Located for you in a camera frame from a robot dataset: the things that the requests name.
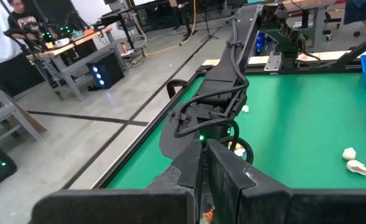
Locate black tripod stand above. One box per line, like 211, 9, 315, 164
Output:
199, 0, 220, 44

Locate orange skeleton figure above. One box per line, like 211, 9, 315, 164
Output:
203, 208, 215, 224

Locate silver metal bracket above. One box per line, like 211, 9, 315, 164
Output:
265, 51, 283, 72

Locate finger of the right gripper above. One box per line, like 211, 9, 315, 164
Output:
159, 119, 202, 159

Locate yellow extension cable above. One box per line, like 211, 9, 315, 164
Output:
145, 0, 199, 57

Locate black cable loop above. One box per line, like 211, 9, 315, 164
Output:
166, 78, 190, 100

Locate grey metal workbench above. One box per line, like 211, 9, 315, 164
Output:
0, 80, 47, 142

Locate black tower blue lights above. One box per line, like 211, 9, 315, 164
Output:
86, 51, 125, 90

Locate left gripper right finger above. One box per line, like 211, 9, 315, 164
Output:
206, 139, 366, 224

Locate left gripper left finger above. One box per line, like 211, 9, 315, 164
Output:
30, 139, 203, 224

